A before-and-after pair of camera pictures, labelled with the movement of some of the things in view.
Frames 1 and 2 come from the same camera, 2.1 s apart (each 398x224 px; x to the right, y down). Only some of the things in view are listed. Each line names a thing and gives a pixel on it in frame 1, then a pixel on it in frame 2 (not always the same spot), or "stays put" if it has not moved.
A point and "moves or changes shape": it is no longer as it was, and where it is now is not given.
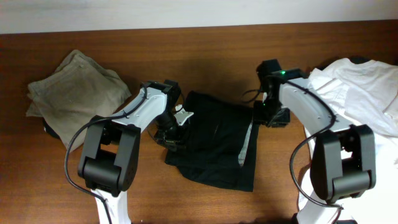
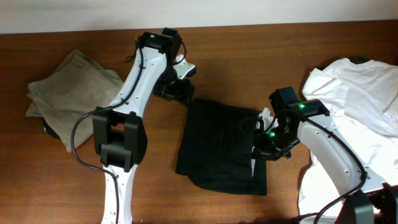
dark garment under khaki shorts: (50, 130) stays put
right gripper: (274, 117) -> (268, 154)
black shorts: (222, 144) moves or changes shape
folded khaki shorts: (80, 90) stays put
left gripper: (168, 139) -> (173, 90)
